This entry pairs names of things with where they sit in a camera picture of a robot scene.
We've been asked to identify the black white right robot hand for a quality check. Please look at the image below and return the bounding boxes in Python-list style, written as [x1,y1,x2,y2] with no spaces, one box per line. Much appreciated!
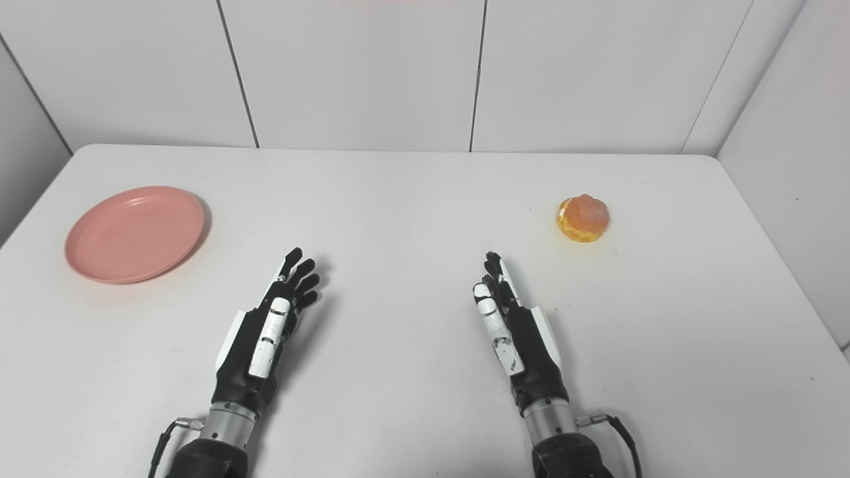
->
[472,251,570,418]

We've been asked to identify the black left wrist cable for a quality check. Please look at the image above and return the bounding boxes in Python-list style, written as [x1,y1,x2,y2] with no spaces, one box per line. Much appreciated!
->
[147,418,205,478]

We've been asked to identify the pink round plate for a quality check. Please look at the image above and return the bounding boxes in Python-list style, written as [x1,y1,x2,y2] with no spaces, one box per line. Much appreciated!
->
[64,186,206,285]

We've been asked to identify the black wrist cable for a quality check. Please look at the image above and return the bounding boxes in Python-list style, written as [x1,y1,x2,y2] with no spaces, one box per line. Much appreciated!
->
[147,418,205,478]
[576,413,643,478]

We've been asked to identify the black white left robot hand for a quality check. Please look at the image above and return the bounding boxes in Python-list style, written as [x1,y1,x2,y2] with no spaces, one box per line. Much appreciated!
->
[212,248,321,415]

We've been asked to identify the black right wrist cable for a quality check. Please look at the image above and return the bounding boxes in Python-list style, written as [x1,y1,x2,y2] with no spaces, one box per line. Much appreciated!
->
[576,413,643,478]

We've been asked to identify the orange cream puff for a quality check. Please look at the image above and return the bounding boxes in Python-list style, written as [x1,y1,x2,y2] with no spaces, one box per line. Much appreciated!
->
[556,194,610,243]

